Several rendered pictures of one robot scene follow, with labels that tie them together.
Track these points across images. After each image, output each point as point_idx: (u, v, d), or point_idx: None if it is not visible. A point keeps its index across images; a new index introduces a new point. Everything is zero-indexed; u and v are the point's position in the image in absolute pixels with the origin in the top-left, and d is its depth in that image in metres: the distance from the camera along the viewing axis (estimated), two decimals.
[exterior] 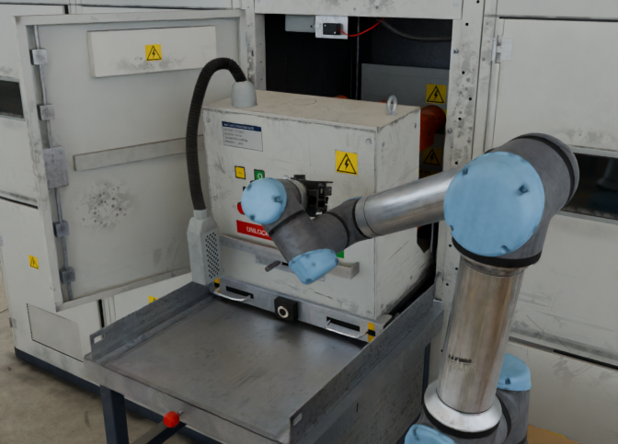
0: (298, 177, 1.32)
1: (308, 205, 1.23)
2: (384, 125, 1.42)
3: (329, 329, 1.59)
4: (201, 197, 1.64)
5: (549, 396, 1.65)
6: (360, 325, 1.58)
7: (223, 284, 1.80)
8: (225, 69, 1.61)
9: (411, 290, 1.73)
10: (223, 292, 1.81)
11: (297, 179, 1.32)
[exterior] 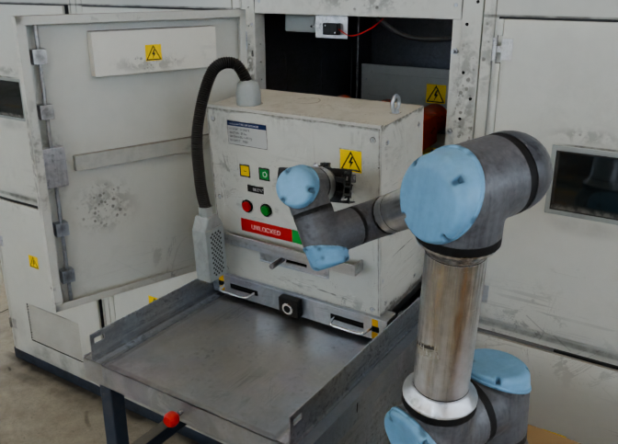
0: (325, 165, 1.40)
1: (336, 191, 1.30)
2: (388, 123, 1.44)
3: (333, 325, 1.61)
4: (206, 195, 1.65)
5: (549, 396, 1.65)
6: (364, 322, 1.60)
7: (228, 281, 1.81)
8: (230, 68, 1.62)
9: (414, 287, 1.74)
10: (227, 290, 1.83)
11: (324, 166, 1.39)
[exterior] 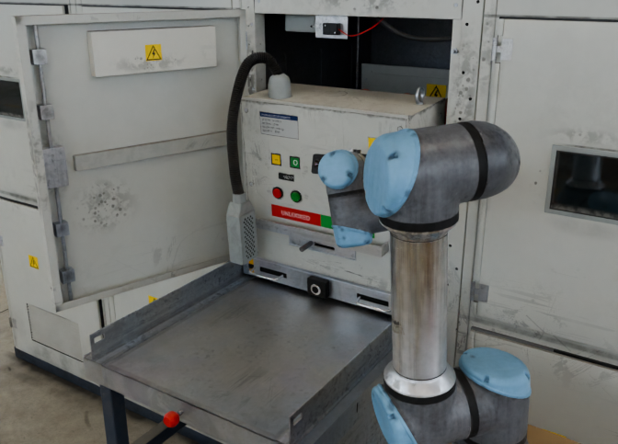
0: (356, 152, 1.51)
1: None
2: (414, 113, 1.54)
3: (360, 304, 1.71)
4: (240, 182, 1.76)
5: (549, 396, 1.65)
6: (389, 301, 1.70)
7: (257, 265, 1.92)
8: (263, 62, 1.73)
9: None
10: (257, 273, 1.93)
11: (355, 153, 1.50)
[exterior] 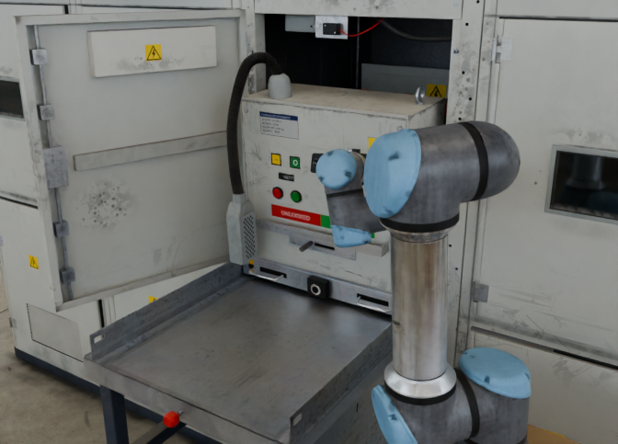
0: (355, 151, 1.51)
1: None
2: (414, 113, 1.54)
3: (360, 304, 1.71)
4: (240, 182, 1.76)
5: (549, 396, 1.65)
6: (389, 301, 1.70)
7: (257, 265, 1.92)
8: (263, 62, 1.73)
9: None
10: (257, 273, 1.93)
11: (355, 153, 1.50)
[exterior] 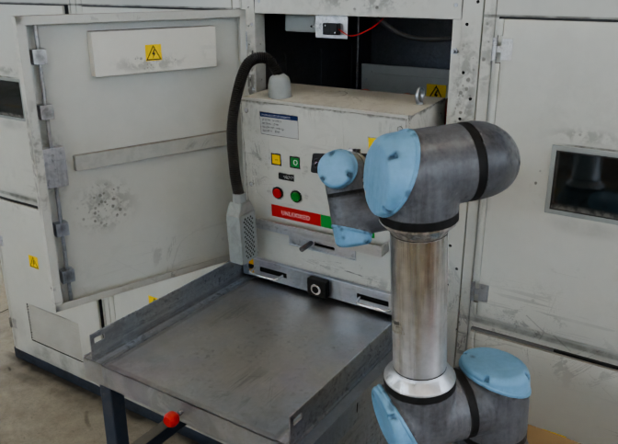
0: (355, 151, 1.51)
1: None
2: (414, 113, 1.54)
3: (360, 304, 1.71)
4: (240, 182, 1.76)
5: (549, 396, 1.65)
6: (389, 301, 1.70)
7: (257, 265, 1.92)
8: (263, 62, 1.73)
9: None
10: (257, 273, 1.93)
11: None
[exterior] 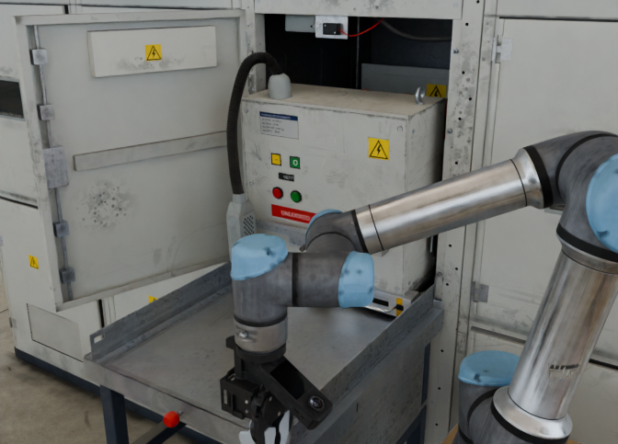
0: (255, 415, 0.93)
1: None
2: (414, 113, 1.54)
3: None
4: (240, 182, 1.76)
5: None
6: (389, 301, 1.70)
7: None
8: (263, 62, 1.73)
9: (434, 269, 1.85)
10: None
11: (256, 409, 0.94)
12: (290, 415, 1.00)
